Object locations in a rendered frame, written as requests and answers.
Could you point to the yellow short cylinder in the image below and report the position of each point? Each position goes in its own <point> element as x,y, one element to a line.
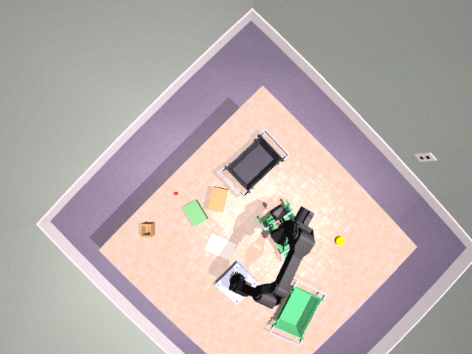
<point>339,240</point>

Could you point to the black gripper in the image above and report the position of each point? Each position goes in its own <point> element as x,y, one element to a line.
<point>278,214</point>

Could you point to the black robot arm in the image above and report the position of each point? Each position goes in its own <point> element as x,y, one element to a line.
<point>301,241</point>

